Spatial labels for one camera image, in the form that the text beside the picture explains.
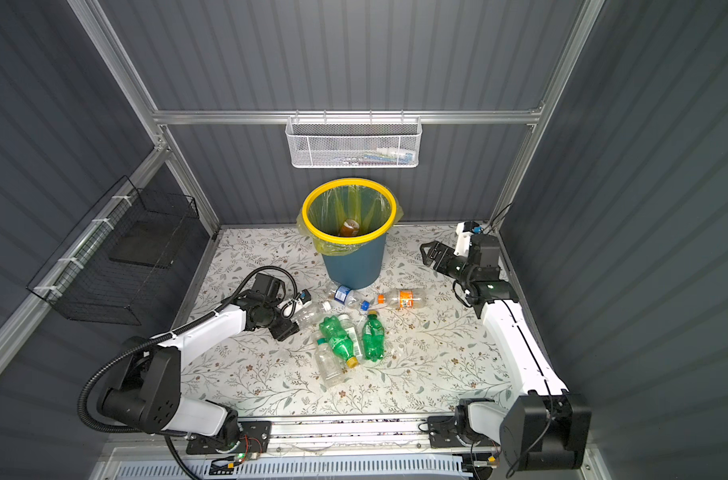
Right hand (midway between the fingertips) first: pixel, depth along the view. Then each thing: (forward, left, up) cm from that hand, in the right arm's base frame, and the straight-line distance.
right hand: (436, 252), depth 79 cm
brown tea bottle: (+20, +26, -11) cm, 35 cm away
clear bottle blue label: (-1, +26, -19) cm, 32 cm away
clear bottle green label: (-21, +30, -25) cm, 45 cm away
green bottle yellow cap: (-13, +29, -17) cm, 36 cm away
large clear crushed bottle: (-9, +38, -19) cm, 43 cm away
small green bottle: (-14, +18, -22) cm, 32 cm away
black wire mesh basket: (-10, +82, +6) cm, 83 cm away
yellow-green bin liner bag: (+22, +31, -2) cm, 38 cm away
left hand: (-9, +43, -21) cm, 49 cm away
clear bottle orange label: (-2, +8, -20) cm, 22 cm away
